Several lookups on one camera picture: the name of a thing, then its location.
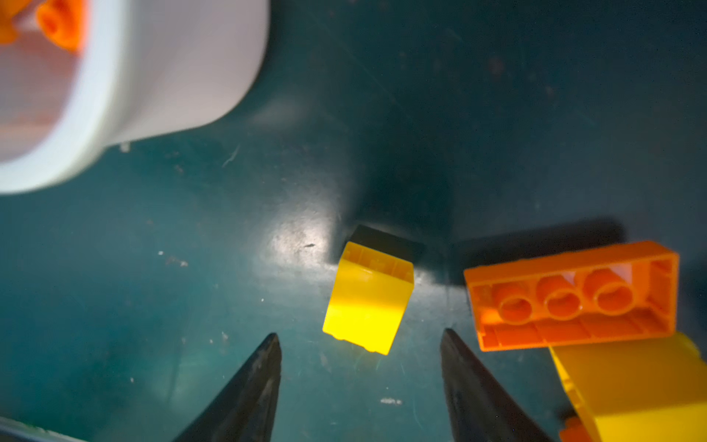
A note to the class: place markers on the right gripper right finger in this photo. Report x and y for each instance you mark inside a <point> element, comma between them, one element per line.
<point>479,408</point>

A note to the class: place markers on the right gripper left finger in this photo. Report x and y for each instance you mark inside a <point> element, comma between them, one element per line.
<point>245,409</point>

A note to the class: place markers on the orange brick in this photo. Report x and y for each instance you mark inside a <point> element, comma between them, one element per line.
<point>574,431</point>
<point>622,292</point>

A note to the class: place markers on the yellow brick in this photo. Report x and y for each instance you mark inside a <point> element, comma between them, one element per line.
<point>370,295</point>
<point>651,390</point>

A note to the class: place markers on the orange lego chassis piece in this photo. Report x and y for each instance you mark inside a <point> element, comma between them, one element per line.
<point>61,22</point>

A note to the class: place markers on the white container left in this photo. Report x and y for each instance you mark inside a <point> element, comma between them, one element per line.
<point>146,68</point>

